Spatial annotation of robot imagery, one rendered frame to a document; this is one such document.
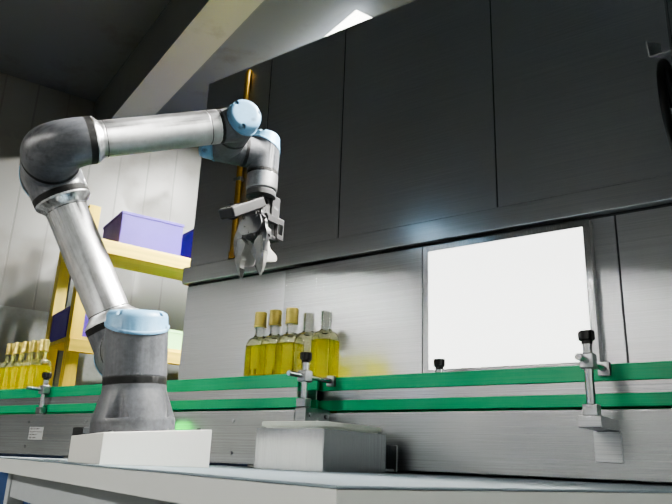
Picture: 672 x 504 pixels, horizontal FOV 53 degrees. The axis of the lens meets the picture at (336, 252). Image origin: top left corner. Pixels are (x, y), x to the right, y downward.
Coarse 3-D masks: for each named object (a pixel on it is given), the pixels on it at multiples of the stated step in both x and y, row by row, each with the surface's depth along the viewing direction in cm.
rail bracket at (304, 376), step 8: (304, 352) 156; (304, 360) 156; (304, 368) 156; (296, 376) 153; (304, 376) 154; (312, 376) 157; (328, 376) 164; (304, 384) 155; (328, 384) 164; (304, 392) 154; (296, 400) 154; (304, 400) 153
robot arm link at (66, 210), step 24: (24, 168) 134; (48, 192) 137; (72, 192) 139; (48, 216) 139; (72, 216) 139; (72, 240) 138; (96, 240) 140; (72, 264) 138; (96, 264) 138; (96, 288) 137; (120, 288) 140; (96, 312) 137; (96, 336) 135; (96, 360) 138
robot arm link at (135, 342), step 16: (112, 320) 124; (128, 320) 123; (144, 320) 124; (160, 320) 126; (112, 336) 123; (128, 336) 122; (144, 336) 123; (160, 336) 126; (112, 352) 122; (128, 352) 122; (144, 352) 122; (160, 352) 125; (112, 368) 122; (128, 368) 121; (144, 368) 122; (160, 368) 124
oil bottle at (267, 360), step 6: (270, 336) 182; (276, 336) 182; (264, 342) 182; (270, 342) 181; (276, 342) 181; (264, 348) 182; (270, 348) 180; (264, 354) 181; (270, 354) 180; (264, 360) 180; (270, 360) 179; (264, 366) 180; (270, 366) 179; (258, 372) 181; (264, 372) 179; (270, 372) 178
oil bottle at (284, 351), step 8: (280, 336) 180; (288, 336) 178; (280, 344) 179; (288, 344) 177; (280, 352) 178; (288, 352) 176; (280, 360) 177; (288, 360) 176; (280, 368) 177; (288, 368) 175
